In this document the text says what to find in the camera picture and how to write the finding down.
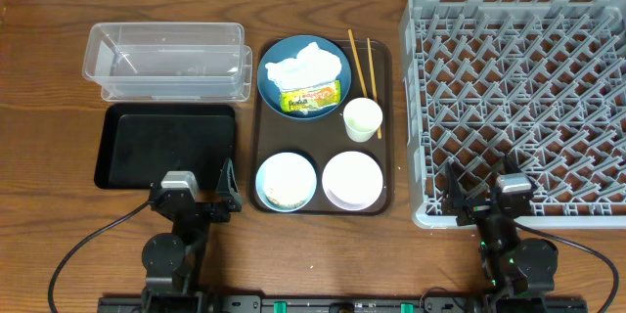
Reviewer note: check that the dark blue plate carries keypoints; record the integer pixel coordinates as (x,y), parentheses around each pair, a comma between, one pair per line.
(288,48)

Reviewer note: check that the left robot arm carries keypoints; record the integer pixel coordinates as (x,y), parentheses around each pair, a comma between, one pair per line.
(173,260)

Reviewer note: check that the pile of rice scraps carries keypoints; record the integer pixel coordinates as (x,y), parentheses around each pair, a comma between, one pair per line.
(287,183)

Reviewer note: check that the wooden chopstick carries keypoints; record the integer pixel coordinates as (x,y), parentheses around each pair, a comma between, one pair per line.
(373,78)
(357,62)

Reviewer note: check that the black waste tray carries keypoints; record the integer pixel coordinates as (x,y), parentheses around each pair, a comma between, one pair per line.
(141,142)

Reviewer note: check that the clear plastic bin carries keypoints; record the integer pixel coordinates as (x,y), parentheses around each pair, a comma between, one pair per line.
(197,62)

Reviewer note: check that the white tissue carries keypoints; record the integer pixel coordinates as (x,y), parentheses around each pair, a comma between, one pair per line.
(312,66)

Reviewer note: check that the light blue bowl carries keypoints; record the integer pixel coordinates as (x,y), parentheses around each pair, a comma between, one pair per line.
(261,181)

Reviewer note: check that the white pink bowl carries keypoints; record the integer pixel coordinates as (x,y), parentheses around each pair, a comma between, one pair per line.
(352,181)

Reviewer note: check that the wooden chopstick right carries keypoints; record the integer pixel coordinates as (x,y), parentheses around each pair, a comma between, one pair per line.
(373,78)

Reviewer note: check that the brown serving tray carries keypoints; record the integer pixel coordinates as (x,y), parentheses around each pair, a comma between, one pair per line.
(322,138)

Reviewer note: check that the white paper cup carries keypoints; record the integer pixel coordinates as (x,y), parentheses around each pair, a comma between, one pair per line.
(362,119)

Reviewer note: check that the wooden chopstick left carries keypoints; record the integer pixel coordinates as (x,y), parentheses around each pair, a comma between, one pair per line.
(357,62)

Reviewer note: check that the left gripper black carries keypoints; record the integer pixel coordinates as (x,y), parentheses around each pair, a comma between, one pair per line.
(232,195)

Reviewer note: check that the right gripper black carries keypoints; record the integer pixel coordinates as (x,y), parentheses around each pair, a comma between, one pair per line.
(454,201)

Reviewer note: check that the grey dishwasher rack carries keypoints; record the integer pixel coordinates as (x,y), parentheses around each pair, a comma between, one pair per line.
(541,82)

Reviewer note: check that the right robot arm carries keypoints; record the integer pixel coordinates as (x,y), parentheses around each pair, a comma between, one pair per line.
(521,271)

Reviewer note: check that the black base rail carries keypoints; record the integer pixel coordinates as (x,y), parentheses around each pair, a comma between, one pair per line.
(342,304)

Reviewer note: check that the yellow green snack wrapper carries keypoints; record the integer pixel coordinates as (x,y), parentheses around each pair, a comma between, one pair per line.
(311,99)

